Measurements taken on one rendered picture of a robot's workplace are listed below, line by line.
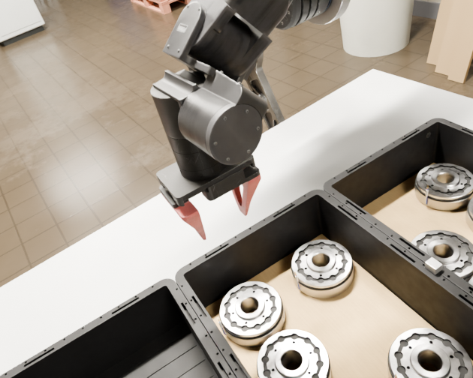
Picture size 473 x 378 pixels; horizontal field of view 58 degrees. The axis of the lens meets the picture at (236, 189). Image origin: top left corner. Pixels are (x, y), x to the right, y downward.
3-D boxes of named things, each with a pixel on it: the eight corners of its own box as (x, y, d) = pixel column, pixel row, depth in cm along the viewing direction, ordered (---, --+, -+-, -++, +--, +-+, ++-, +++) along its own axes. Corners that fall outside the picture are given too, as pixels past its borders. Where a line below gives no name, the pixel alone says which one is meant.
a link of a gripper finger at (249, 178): (272, 218, 55) (258, 160, 49) (224, 246, 53) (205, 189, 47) (244, 193, 60) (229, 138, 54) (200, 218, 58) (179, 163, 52)
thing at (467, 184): (405, 184, 82) (405, 181, 82) (438, 159, 86) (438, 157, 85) (453, 208, 75) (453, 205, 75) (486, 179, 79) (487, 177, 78)
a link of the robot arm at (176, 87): (185, 57, 45) (137, 79, 43) (219, 72, 40) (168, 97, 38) (201, 113, 49) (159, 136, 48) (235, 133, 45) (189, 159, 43)
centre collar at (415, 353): (401, 356, 57) (401, 353, 57) (431, 339, 58) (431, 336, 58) (428, 388, 53) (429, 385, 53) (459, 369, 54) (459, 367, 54)
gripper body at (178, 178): (257, 169, 50) (245, 114, 45) (182, 211, 47) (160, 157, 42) (230, 147, 54) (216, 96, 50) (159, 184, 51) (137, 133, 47)
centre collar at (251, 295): (230, 305, 69) (228, 303, 69) (254, 289, 71) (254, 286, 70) (245, 326, 66) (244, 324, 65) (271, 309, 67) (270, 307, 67)
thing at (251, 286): (209, 304, 71) (209, 303, 70) (259, 273, 73) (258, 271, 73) (240, 350, 63) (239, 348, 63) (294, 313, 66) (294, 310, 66)
